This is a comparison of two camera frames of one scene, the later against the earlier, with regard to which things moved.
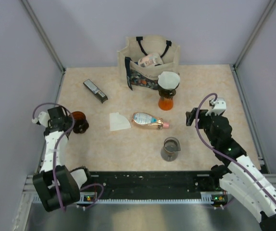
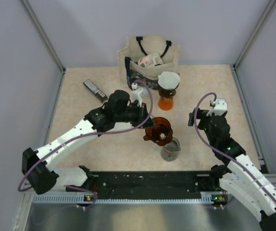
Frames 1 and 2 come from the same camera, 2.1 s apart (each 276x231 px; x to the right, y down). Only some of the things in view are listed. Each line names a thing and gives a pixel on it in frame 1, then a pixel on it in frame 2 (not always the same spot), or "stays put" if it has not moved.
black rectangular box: x=100 y=96 stays put
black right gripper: x=202 y=116 stays put
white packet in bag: x=151 y=59 stays put
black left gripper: x=69 y=120 to x=142 y=112
